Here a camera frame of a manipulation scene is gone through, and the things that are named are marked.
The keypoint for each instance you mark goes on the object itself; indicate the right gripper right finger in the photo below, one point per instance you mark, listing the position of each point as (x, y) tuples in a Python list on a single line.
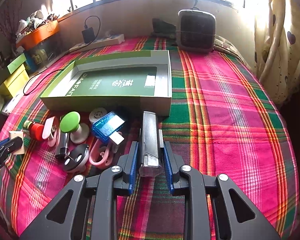
[(176, 172)]

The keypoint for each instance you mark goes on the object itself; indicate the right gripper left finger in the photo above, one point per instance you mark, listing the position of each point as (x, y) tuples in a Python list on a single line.
[(124, 183)]

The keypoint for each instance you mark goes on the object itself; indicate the white charger plug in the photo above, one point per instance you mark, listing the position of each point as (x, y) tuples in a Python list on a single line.
[(17, 137)]

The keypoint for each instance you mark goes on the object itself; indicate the red cap green bottle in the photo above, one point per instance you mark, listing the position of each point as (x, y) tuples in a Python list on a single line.
[(33, 129)]

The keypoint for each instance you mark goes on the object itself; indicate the pink clip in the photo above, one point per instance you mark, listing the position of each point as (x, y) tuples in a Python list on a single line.
[(101, 155), (50, 131)]

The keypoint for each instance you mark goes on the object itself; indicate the dark rectangular bar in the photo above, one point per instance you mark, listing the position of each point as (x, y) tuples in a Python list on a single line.
[(62, 146)]

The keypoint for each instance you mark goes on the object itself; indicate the black silver flashlight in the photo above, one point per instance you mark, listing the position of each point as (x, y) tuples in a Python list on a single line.
[(150, 153)]

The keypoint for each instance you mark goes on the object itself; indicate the blue transparent usb device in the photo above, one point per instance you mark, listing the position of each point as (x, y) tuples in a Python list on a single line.
[(107, 128)]

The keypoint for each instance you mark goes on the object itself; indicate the green mushroom suction holder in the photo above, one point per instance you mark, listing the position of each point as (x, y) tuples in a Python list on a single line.
[(71, 123)]

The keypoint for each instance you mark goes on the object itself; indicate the white round jar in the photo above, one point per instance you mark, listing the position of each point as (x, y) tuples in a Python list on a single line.
[(97, 114)]

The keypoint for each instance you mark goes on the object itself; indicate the yellow green box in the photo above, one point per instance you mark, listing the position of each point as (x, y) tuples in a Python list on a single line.
[(13, 77)]

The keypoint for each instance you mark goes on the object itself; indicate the plaid bed blanket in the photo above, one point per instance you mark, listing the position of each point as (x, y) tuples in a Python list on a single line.
[(221, 121)]

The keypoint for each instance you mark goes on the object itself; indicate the green cardboard box tray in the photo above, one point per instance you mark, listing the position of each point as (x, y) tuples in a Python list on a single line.
[(135, 80)]

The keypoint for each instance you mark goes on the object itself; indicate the orange storage bin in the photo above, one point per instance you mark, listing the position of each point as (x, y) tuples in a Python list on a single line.
[(39, 35)]

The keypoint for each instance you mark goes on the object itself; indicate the black power adapter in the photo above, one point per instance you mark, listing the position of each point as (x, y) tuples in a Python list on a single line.
[(88, 35)]

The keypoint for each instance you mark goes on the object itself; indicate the white power strip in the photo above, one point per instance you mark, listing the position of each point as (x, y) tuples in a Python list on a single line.
[(98, 43)]

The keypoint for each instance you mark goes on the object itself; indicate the grey space heater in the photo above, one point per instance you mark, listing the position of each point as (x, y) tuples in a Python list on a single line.
[(196, 31)]

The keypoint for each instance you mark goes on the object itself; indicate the cream heart curtain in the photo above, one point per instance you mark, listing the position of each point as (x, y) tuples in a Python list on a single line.
[(277, 47)]

